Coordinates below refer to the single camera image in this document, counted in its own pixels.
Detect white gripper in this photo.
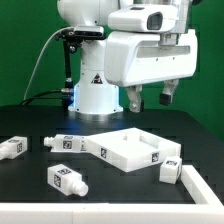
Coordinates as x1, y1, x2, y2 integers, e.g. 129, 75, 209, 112
104, 29, 197, 113

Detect white square table top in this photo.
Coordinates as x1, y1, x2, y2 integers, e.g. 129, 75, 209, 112
85, 128, 181, 172

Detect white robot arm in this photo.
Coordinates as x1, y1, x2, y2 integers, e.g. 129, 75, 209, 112
57, 0, 203, 120

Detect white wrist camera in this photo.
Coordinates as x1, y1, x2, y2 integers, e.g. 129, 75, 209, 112
108, 4, 178, 33

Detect black base cables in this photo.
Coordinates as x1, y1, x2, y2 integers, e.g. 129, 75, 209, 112
19, 87, 74, 106

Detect grey camera cable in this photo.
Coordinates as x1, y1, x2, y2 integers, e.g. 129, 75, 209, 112
22, 26, 73, 102

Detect white L-shaped obstacle frame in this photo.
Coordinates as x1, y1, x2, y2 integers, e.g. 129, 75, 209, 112
0, 165, 224, 224

